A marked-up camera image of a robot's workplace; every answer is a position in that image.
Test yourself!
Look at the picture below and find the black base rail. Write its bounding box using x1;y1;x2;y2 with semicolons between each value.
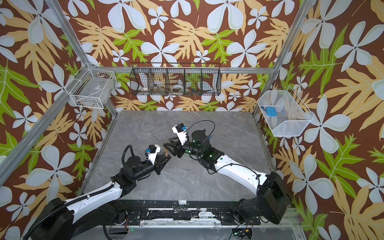
120;200;261;227

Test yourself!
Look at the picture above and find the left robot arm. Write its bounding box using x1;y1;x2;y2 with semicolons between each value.
24;145;171;240

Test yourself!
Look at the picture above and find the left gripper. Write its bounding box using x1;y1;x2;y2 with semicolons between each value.
132;153;171;183

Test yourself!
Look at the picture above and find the white mesh basket right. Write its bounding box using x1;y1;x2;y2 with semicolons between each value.
258;87;315;138

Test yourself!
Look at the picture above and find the blue object in basket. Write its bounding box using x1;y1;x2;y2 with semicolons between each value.
264;107;278;117

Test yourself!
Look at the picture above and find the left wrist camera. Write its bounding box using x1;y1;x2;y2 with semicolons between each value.
145;145;161;165

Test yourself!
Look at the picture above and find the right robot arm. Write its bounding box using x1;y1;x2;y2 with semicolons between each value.
164;124;293;225

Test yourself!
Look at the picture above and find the electronics board with led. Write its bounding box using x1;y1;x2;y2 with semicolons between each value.
231;228;253;240

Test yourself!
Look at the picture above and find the white wire basket left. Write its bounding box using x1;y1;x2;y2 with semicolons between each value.
65;64;117;109

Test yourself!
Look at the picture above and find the black wire basket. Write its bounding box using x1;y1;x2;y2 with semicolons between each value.
128;63;222;96

